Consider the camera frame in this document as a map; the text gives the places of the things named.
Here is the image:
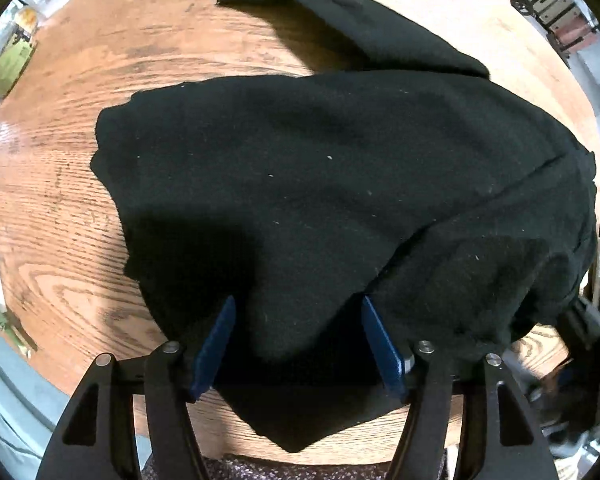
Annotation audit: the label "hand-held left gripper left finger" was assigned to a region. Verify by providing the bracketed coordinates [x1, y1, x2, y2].
[35, 295, 238, 480]

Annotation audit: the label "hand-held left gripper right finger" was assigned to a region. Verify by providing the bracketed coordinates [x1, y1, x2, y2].
[361, 296, 560, 480]

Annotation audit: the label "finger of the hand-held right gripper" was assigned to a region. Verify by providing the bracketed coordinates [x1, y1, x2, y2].
[562, 297, 600, 346]

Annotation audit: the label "black sweater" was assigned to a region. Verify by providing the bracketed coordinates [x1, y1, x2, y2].
[90, 0, 600, 453]

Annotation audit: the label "speckled grey clothing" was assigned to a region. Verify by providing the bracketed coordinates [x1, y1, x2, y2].
[142, 452, 450, 480]

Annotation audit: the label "green leek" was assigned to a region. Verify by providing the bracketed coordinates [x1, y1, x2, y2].
[0, 280, 38, 356]

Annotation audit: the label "beige storage crates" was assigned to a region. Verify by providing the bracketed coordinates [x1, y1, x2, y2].
[540, 0, 600, 56]

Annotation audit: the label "glass jar with green label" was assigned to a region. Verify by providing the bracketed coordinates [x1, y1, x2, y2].
[0, 5, 38, 98]

